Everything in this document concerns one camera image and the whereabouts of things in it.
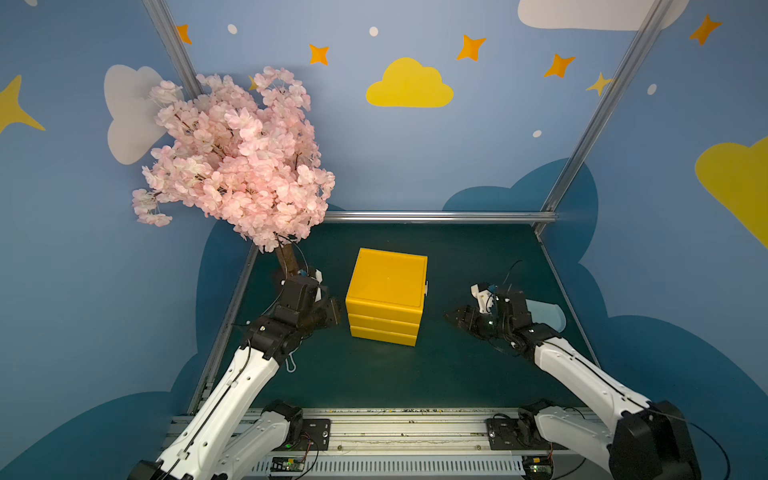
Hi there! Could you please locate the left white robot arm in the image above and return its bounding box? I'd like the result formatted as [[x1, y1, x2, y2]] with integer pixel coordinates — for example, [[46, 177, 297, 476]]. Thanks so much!
[[128, 272, 340, 479]]

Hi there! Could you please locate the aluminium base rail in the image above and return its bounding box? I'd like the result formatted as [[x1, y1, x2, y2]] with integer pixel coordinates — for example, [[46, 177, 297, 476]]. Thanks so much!
[[157, 403, 617, 479]]

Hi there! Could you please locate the green circuit board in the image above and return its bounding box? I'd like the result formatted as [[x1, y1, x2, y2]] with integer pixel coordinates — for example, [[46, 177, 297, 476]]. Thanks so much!
[[269, 457, 306, 476], [522, 456, 553, 480]]

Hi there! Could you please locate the yellow bottom drawer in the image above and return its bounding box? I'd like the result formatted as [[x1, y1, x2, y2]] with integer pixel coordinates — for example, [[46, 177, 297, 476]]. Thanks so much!
[[350, 326, 417, 347]]

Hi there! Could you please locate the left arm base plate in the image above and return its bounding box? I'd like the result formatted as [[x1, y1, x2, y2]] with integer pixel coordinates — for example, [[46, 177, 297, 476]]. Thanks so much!
[[278, 418, 332, 452]]

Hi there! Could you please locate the yellow three-drawer cabinet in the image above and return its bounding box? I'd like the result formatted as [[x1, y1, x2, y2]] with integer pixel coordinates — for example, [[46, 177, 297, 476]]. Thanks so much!
[[345, 248, 428, 311]]

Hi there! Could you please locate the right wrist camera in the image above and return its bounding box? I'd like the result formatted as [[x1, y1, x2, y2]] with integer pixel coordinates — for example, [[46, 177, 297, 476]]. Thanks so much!
[[470, 282, 495, 315]]

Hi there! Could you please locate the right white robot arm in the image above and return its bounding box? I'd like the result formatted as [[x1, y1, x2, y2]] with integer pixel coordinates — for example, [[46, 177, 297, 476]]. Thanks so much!
[[444, 286, 702, 479]]

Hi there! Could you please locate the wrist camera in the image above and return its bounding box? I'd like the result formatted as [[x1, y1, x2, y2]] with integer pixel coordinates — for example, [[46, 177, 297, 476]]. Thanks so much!
[[302, 269, 323, 303], [470, 282, 495, 315]]

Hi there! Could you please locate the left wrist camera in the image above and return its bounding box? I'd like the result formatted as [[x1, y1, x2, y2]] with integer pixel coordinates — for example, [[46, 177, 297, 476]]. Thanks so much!
[[302, 269, 323, 303]]

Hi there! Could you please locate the right green circuit board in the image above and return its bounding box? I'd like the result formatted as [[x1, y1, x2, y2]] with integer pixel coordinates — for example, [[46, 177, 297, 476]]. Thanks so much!
[[522, 456, 553, 480]]

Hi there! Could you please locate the rear horizontal aluminium bar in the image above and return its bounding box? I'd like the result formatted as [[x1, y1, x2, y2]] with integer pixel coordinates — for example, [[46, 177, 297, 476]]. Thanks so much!
[[325, 211, 556, 225]]

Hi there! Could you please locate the yellow drawer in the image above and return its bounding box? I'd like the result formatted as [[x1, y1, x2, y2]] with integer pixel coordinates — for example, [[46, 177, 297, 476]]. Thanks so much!
[[346, 297, 423, 324], [350, 326, 417, 347], [349, 314, 420, 336]]

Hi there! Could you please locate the yellow middle drawer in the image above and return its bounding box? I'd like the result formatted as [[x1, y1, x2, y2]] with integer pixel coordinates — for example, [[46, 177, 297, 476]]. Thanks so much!
[[349, 314, 420, 336]]

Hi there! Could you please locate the right aluminium frame post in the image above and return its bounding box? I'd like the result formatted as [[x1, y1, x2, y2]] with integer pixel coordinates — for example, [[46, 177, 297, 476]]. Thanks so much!
[[534, 0, 675, 238]]

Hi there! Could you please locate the pink cherry blossom tree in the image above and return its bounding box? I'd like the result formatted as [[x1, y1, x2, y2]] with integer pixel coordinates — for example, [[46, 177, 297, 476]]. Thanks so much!
[[132, 67, 335, 253]]

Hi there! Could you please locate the left aluminium frame post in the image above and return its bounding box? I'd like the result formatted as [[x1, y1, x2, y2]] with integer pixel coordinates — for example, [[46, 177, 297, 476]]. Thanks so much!
[[142, 0, 202, 98]]

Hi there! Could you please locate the yellow top drawer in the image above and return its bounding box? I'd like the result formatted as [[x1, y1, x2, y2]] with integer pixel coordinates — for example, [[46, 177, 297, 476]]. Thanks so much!
[[346, 297, 423, 324]]

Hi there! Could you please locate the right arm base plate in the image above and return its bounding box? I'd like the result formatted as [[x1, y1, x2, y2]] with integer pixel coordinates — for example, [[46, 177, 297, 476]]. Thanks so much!
[[485, 416, 541, 451]]

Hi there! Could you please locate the left green circuit board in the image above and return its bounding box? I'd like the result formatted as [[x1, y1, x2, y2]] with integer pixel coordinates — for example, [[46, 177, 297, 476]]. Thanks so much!
[[269, 457, 306, 476]]

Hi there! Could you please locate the aluminium frame post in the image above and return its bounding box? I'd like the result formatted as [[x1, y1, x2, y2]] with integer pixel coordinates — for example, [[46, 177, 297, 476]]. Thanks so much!
[[534, 0, 675, 238], [142, 0, 202, 98]]

